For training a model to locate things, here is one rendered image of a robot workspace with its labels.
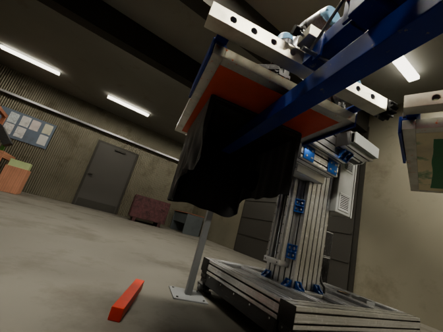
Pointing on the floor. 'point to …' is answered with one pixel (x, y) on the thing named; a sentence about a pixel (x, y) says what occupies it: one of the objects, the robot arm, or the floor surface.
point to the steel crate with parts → (149, 209)
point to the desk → (186, 222)
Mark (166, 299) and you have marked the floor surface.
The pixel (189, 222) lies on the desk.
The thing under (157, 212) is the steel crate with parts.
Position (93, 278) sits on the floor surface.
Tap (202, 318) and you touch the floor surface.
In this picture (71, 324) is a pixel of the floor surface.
